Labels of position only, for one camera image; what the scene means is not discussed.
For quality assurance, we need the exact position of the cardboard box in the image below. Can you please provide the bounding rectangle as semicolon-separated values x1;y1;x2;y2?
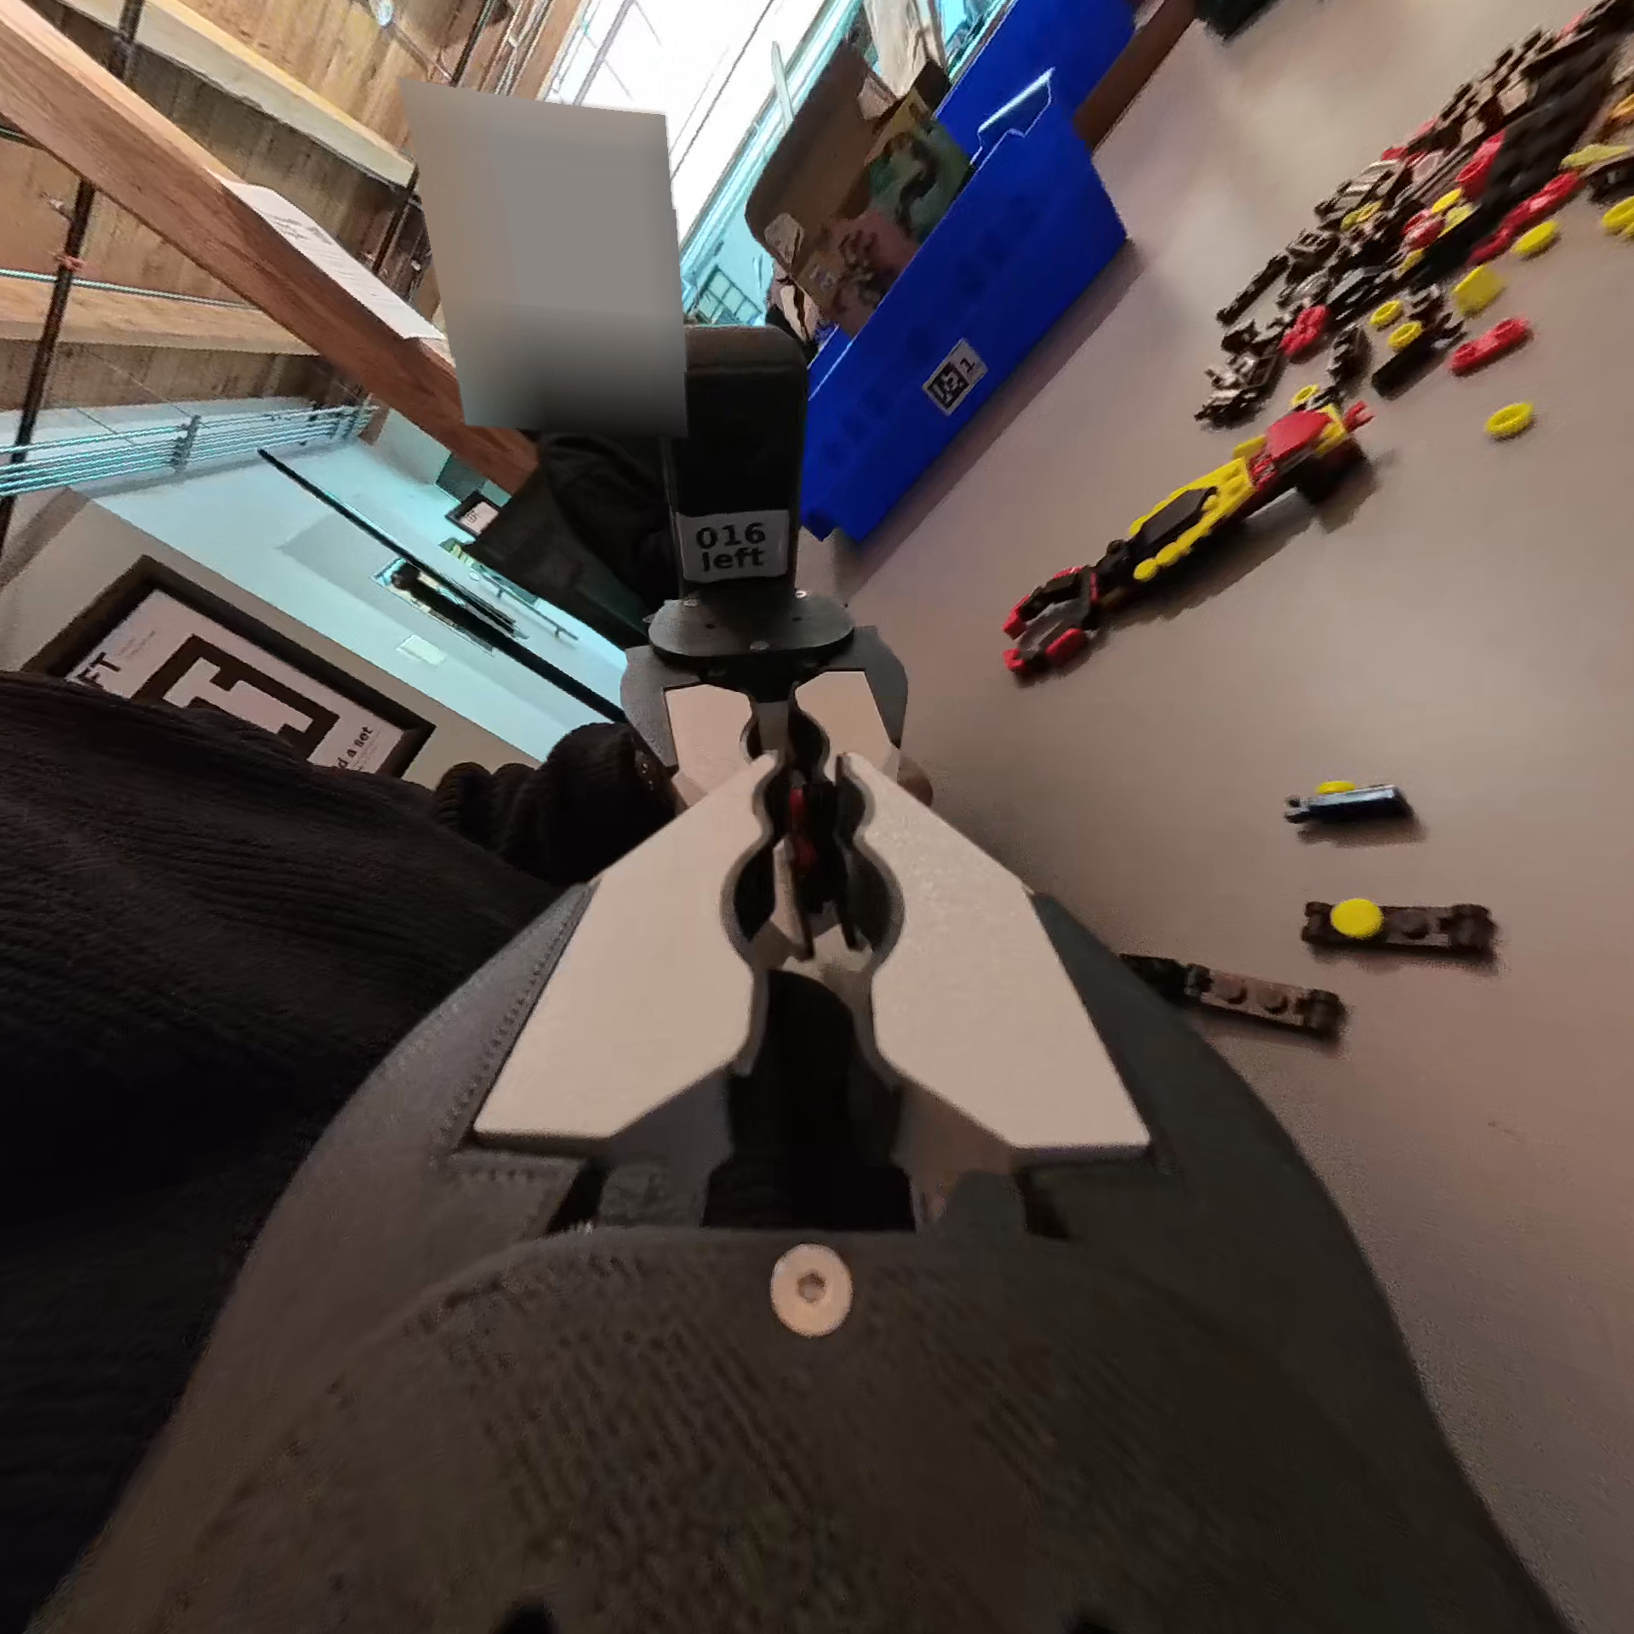
746;45;974;337

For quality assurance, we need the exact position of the white paper sign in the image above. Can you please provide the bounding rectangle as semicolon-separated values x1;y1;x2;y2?
223;180;449;343

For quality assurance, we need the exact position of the small black lego piece yellow stud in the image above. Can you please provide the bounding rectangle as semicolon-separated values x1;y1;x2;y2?
1281;779;1413;827

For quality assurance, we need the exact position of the person's left forearm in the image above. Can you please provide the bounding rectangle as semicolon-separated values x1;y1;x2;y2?
427;722;678;890

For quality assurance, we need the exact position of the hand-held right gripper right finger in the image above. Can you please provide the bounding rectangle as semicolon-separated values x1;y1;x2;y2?
836;752;1153;1220

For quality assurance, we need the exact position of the black yellow red lego model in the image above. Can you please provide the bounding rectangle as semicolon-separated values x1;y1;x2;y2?
1001;401;1376;680

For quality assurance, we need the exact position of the pile of lego pieces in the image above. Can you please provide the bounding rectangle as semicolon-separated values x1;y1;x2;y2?
1192;0;1634;442

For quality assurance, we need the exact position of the black lego plate yellow stud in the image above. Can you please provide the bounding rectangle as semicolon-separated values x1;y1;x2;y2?
1299;897;1495;958

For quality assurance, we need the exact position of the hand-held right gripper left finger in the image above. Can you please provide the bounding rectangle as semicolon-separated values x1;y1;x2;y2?
472;752;783;1152

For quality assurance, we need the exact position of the framed wall poster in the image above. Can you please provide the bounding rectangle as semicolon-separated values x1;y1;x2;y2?
24;555;435;781

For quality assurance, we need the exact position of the blue plastic bin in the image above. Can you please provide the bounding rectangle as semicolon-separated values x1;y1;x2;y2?
937;0;1143;143
797;71;1129;545

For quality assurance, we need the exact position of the black knitted sweater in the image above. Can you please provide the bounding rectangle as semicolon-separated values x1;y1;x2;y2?
0;670;600;1634

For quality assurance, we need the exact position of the wooden beam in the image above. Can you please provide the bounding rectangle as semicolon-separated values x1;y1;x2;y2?
0;0;538;493

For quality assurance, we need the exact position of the long black lego plate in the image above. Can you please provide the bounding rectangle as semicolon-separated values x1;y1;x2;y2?
1120;952;1345;1039

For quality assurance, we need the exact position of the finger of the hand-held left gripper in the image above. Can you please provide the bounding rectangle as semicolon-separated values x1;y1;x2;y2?
663;687;770;810
797;674;898;785

